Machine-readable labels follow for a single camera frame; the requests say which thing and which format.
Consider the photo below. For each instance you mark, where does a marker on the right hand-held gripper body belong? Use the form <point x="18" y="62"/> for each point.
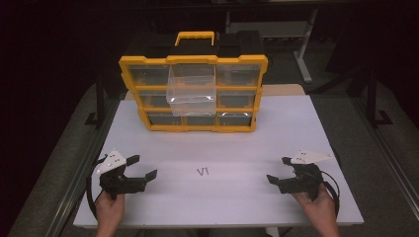
<point x="304" y="182"/>

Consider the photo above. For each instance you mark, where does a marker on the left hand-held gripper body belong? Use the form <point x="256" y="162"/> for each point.
<point x="113" y="182"/>

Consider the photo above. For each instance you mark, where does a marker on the clear plastic drawer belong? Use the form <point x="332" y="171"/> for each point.
<point x="191" y="95"/>

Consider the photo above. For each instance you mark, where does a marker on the yellow black organizer cabinet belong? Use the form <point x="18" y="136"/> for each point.
<point x="197" y="60"/>

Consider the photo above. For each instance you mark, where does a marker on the person's left hand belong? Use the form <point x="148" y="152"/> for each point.
<point x="110" y="210"/>

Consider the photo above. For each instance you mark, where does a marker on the person's right hand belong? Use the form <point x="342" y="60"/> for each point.
<point x="319" y="210"/>

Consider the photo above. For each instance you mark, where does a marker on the black metal stand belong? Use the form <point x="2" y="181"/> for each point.
<point x="372" y="98"/>
<point x="100" y="105"/>

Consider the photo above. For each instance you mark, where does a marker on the beige wooden board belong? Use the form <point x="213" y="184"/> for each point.
<point x="283" y="90"/>

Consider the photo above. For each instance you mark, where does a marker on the set of clear cabinet drawers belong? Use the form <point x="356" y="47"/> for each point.
<point x="148" y="75"/>

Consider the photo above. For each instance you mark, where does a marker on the silver metal rail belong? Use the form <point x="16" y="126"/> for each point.
<point x="79" y="177"/>
<point x="388" y="154"/>

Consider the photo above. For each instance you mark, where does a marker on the white metal table frame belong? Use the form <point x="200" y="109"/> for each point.
<point x="304" y="49"/>

